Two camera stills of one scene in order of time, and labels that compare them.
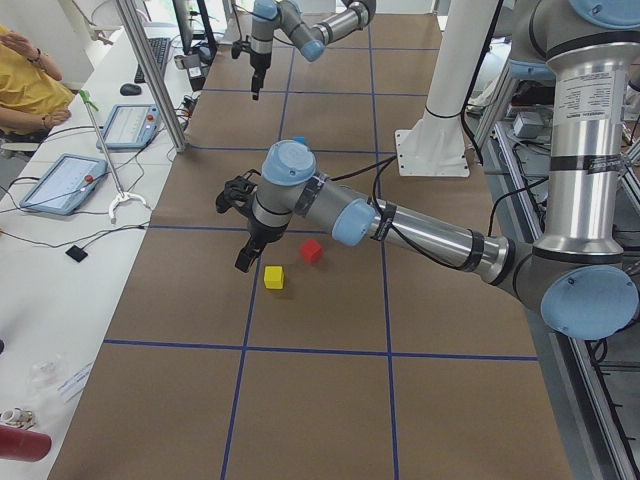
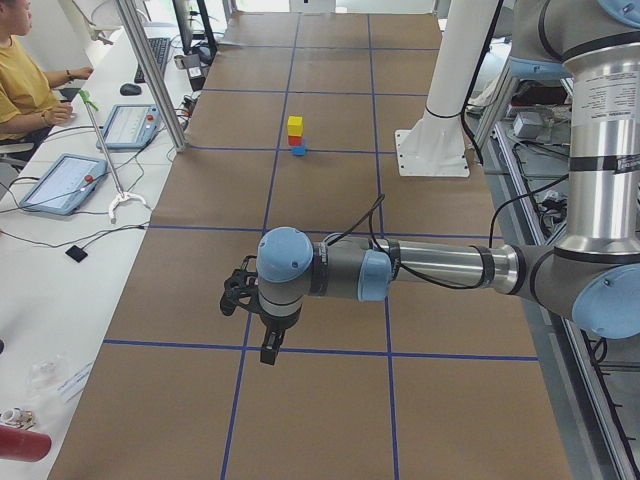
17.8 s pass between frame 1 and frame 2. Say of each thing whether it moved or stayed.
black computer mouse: stayed
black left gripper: moved
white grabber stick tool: stayed
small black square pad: stayed
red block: moved
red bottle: stayed
